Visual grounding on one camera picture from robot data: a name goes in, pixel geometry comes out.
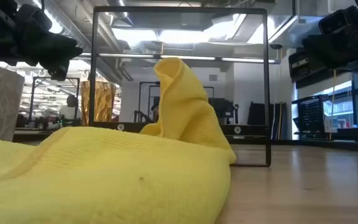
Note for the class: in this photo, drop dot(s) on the amber ribbed plastic tumbler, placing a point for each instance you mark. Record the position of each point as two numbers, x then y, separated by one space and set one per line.
104 101

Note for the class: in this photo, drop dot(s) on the black leaning panels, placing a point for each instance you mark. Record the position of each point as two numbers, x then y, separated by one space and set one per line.
266 119

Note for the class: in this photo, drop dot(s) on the person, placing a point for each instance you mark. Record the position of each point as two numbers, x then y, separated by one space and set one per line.
155 113
71 109

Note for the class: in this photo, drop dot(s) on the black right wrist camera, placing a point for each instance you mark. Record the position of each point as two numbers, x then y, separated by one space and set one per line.
337 20

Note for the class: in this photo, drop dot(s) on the yellow microfibre cloth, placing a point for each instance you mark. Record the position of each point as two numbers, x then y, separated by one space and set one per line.
104 174

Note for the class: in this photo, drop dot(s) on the black metal frame shelf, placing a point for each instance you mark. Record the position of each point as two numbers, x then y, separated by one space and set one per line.
179 10

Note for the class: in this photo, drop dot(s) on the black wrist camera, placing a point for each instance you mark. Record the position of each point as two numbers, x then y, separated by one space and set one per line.
34 17
337 20

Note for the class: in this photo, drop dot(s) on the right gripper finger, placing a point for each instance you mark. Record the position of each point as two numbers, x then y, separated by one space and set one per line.
306 67

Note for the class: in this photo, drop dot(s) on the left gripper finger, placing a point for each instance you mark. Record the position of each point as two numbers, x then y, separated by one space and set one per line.
59 71
72 53

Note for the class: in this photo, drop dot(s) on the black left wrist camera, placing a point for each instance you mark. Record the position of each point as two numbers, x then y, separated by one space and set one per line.
34 17

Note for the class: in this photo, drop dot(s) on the black background equipment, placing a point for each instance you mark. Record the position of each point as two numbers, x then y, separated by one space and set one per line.
224 110

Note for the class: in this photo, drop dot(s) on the black perforated crate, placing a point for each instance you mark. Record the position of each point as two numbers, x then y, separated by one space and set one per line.
312 115

